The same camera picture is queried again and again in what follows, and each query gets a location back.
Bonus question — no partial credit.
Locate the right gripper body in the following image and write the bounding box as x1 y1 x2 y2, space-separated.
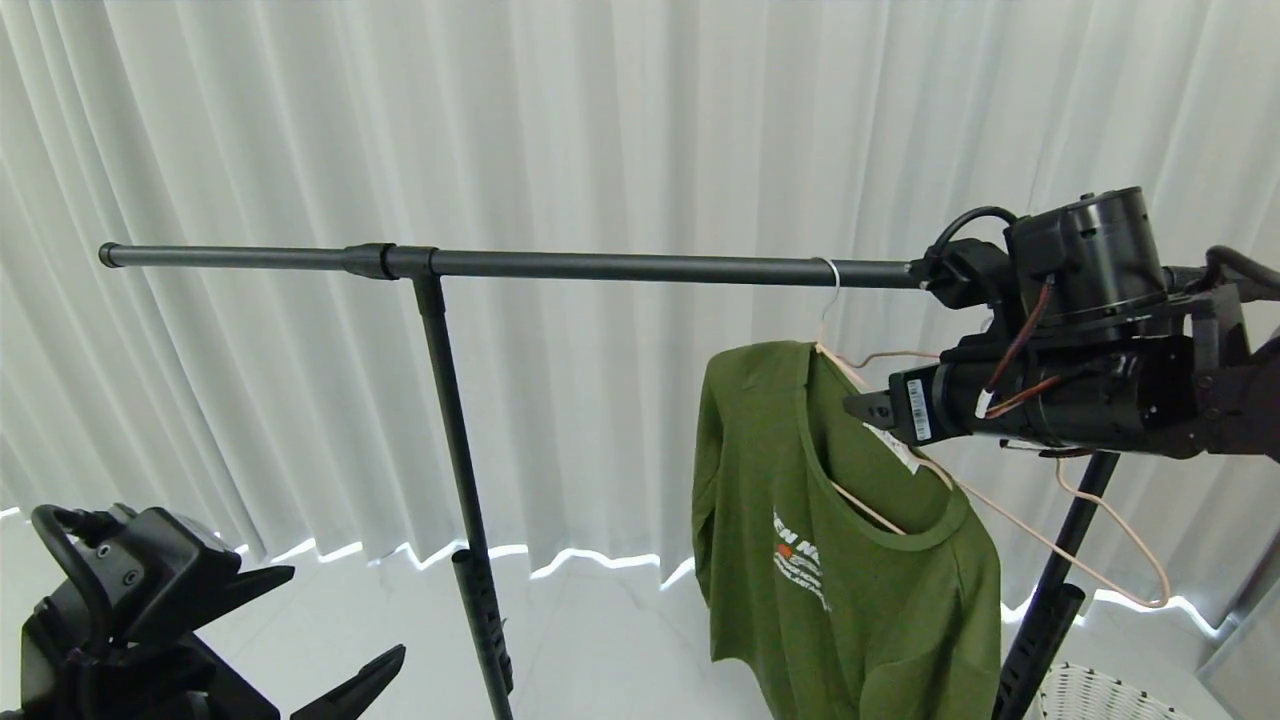
888 335 1206 456

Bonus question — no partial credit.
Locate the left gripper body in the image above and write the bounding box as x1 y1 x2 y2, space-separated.
18 630 283 720

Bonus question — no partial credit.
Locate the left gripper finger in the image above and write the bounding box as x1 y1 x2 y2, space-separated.
289 644 407 720
213 564 297 614

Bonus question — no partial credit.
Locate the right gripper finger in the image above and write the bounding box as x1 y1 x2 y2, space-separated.
843 389 896 430

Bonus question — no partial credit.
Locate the pink clothes hanger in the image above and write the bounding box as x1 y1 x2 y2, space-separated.
838 348 1172 610
813 257 958 537

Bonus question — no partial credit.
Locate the green long-sleeved shirt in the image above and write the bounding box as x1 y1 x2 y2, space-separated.
692 340 1003 720

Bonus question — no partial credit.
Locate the white laundry basket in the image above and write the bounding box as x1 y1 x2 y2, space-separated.
1033 662 1193 720

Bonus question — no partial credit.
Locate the black clothes rack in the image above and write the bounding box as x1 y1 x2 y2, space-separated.
98 242 1211 720

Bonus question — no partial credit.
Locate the white curtain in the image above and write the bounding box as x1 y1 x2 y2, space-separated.
0 0 1280 631

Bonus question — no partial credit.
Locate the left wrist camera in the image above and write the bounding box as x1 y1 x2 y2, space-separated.
30 504 243 646

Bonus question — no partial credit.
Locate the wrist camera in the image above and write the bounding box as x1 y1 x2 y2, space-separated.
910 206 1013 309
30 504 243 646

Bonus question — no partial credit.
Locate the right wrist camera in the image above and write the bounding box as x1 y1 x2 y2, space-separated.
910 206 1013 309

